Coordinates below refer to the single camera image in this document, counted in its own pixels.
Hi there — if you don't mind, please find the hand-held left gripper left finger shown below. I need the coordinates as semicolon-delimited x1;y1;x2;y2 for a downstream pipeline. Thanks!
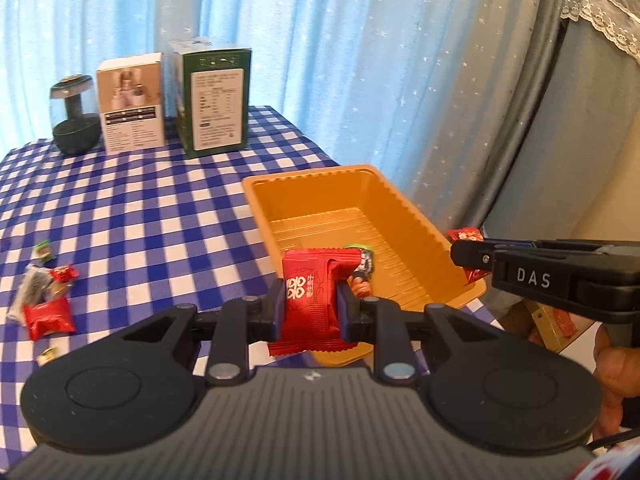
120;278;287;387

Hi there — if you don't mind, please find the person's right hand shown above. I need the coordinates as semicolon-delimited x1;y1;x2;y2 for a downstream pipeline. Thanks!
594;327;640;443

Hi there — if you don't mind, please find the red patterned clothing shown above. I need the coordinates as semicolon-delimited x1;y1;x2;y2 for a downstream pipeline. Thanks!
570;442;640;480

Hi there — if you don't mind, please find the blue white checkered tablecloth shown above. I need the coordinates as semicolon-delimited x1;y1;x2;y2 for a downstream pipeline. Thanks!
0;105;501;411

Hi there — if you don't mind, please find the white cardboard box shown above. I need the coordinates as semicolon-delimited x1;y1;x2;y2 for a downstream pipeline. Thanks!
96;52;167;156

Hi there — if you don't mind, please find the grey star curtain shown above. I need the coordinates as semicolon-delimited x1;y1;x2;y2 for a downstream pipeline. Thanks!
415;0;576;241

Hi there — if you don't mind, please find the small red wrapped candy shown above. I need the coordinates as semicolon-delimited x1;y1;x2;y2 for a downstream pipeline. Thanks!
49;265;81;286

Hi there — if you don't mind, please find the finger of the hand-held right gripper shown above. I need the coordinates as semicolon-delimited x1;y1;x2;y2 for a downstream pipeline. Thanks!
449;239;539;275

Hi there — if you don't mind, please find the clear snack packet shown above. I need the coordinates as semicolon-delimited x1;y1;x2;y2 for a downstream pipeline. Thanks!
6;263;53;324

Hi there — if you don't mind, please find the orange plastic tray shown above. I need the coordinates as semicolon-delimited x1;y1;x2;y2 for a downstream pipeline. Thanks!
242;162;487;368

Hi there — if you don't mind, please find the gold and red box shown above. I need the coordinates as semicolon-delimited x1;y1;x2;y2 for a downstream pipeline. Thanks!
500;292;608;356

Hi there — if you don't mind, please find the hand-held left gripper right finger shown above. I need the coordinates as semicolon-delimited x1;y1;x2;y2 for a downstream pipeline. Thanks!
336;280;502;388

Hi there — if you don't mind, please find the orange wrapped candy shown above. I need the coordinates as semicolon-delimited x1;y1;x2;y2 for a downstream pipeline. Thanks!
350;275;375;301

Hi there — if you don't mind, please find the dark glass humidifier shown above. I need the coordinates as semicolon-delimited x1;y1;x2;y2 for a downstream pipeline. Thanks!
49;75;102;156

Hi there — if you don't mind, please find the red snack packet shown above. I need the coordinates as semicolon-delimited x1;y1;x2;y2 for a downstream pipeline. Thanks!
22;296;77;342
267;247;373;358

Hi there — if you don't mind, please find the green cardboard box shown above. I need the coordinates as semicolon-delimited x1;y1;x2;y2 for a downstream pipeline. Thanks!
167;37;252;161

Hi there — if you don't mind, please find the lace-trimmed grey curtain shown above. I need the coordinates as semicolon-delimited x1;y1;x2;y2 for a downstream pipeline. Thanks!
487;0;640;246

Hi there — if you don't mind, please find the blue star curtain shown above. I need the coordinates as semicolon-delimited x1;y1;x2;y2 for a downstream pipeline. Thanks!
0;0;551;241

